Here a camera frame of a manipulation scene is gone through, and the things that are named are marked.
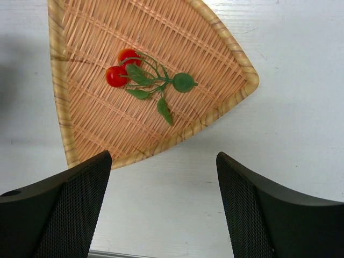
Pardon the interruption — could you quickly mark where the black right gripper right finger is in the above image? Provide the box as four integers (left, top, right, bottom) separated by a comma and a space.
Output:
216, 152, 343, 257

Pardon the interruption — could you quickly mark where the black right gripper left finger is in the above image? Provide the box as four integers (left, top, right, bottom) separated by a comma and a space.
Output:
1, 151, 112, 257

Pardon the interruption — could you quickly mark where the red cherry pair with leaves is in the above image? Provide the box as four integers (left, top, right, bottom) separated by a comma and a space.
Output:
105, 48, 198, 126

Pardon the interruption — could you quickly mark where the woven triangular fruit basket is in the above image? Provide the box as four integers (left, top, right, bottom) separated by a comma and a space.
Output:
47, 1, 259, 169

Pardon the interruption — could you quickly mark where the aluminium frame rail front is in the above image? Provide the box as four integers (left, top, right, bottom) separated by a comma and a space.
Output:
87, 250, 152, 258

